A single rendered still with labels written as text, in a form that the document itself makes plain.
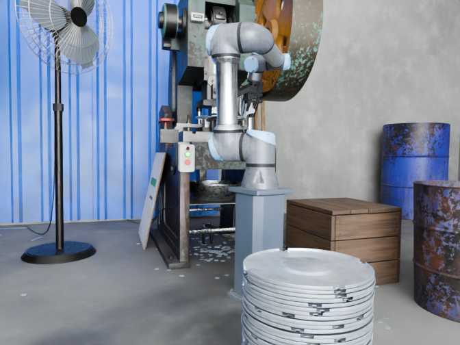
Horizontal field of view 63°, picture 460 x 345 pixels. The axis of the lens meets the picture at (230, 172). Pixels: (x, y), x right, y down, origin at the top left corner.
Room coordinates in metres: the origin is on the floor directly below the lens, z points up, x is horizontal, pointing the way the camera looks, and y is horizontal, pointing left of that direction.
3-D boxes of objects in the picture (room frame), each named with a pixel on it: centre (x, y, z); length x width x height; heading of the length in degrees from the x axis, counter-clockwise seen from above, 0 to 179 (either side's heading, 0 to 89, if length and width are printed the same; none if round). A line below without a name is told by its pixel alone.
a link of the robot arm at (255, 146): (1.50, -0.11, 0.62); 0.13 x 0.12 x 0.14; 71
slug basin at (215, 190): (2.25, 0.09, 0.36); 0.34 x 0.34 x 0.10
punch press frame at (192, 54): (2.39, 0.14, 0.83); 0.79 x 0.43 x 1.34; 18
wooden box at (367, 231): (1.82, -0.54, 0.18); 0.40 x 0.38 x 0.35; 20
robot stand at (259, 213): (1.50, -0.12, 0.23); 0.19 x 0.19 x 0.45; 37
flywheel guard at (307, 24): (2.46, -0.19, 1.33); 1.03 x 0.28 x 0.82; 18
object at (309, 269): (0.84, -0.18, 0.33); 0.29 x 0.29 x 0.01
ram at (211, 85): (2.21, 0.08, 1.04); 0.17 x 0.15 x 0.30; 18
